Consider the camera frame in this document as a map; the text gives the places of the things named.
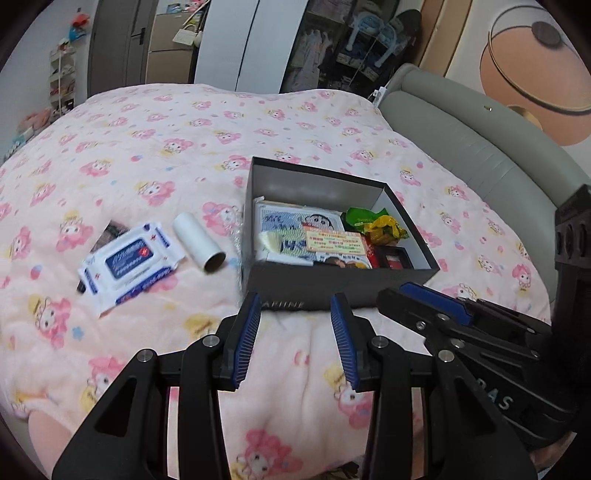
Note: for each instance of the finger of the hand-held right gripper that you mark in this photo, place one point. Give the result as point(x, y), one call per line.
point(434, 301)
point(406, 307)

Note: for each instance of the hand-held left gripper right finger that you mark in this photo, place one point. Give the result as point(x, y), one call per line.
point(344, 341)

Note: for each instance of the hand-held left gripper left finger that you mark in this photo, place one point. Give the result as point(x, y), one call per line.
point(244, 341)

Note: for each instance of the dark cardboard shoe box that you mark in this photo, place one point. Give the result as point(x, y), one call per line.
point(291, 286)

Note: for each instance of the cartoon sticker card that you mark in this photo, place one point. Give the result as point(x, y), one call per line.
point(344, 262)

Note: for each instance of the yellow candy packet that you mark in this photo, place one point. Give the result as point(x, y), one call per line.
point(385, 230)

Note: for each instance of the green snack packet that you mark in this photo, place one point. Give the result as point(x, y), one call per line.
point(362, 217)

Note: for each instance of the small black box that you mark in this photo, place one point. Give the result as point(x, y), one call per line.
point(392, 258)

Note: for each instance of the red printed packet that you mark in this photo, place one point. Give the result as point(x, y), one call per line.
point(371, 251)

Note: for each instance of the clear plastic bag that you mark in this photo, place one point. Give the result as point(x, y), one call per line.
point(235, 240)

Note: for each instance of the cream tassel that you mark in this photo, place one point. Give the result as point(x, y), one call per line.
point(271, 242)

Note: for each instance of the white lint roller refill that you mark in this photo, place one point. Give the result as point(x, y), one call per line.
point(196, 240)

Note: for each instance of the cartoon bead picture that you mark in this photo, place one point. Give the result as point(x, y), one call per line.
point(286, 224)

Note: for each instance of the grey padded bed headboard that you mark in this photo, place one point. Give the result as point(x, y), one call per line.
point(466, 138)

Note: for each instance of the dark photo card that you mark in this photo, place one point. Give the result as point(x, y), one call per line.
point(106, 233)

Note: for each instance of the pink cartoon printed blanket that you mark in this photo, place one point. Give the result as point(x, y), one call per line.
point(161, 152)

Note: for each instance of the glass display cabinet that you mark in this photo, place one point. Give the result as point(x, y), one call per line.
point(318, 50)

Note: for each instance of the blue plush toys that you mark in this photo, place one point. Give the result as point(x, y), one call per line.
point(369, 32)

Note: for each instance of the beige cabinet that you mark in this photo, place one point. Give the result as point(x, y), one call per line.
point(168, 60)

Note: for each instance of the white wardrobe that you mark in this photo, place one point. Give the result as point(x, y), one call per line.
point(249, 41)

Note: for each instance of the pink flower bouquet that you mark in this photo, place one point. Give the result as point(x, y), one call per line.
point(34, 121)

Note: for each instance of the white handbag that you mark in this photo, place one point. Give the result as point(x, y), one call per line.
point(185, 37)

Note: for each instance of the white shelf rack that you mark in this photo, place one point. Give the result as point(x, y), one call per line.
point(62, 83)

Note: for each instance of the grey door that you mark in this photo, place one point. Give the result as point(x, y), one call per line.
point(115, 46)

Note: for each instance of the red plush toy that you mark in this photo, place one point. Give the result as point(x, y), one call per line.
point(78, 25)

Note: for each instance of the white wall plug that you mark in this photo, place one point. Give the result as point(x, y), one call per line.
point(379, 94)

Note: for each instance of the round peach wall decoration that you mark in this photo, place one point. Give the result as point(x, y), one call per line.
point(531, 78)

